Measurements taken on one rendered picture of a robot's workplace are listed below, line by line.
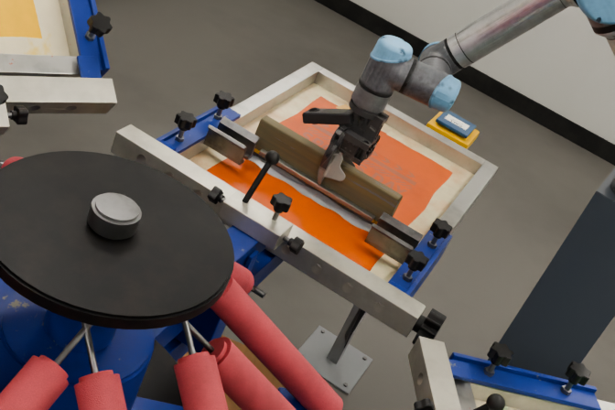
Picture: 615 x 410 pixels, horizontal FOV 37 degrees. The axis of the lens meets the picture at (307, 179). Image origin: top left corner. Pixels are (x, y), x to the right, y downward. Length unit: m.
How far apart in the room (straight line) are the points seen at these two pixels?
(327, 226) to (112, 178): 0.84
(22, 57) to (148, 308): 0.83
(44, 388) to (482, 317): 2.84
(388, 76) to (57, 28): 0.65
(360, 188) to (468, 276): 1.96
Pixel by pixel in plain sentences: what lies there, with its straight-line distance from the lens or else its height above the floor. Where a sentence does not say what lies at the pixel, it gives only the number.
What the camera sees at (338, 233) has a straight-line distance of 1.95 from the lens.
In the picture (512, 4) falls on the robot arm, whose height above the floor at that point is 1.49.
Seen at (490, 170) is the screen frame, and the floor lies 0.99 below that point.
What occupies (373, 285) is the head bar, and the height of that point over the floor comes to 1.04.
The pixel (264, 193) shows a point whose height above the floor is 0.95.
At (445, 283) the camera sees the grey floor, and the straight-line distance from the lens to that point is 3.78.
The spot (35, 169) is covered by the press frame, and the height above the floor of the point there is 1.32.
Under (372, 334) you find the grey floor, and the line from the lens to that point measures 3.33.
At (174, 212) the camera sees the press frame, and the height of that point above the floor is 1.32.
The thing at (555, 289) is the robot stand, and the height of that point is 0.94.
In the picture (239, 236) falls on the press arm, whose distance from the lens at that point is 1.67.
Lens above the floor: 1.99
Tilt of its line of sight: 30 degrees down
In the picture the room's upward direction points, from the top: 24 degrees clockwise
